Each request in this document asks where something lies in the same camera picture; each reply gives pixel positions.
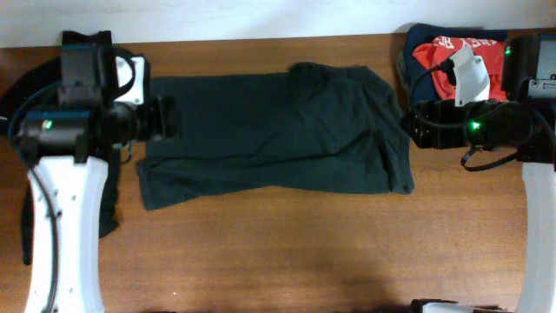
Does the red printed t-shirt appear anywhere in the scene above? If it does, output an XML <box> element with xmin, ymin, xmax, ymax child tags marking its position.
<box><xmin>412</xmin><ymin>35</ymin><xmax>509</xmax><ymax>102</ymax></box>

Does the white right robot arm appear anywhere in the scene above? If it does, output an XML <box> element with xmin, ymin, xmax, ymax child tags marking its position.
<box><xmin>402</xmin><ymin>35</ymin><xmax>555</xmax><ymax>312</ymax></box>

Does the navy blue folded garment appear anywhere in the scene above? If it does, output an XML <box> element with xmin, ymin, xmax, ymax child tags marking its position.
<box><xmin>402</xmin><ymin>23</ymin><xmax>507</xmax><ymax>101</ymax></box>

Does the dark green t-shirt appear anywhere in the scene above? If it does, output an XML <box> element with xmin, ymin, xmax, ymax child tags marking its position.
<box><xmin>137</xmin><ymin>63</ymin><xmax>414</xmax><ymax>210</ymax></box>

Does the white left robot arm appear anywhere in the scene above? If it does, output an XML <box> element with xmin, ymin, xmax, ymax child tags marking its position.
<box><xmin>9</xmin><ymin>43</ymin><xmax>175</xmax><ymax>312</ymax></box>

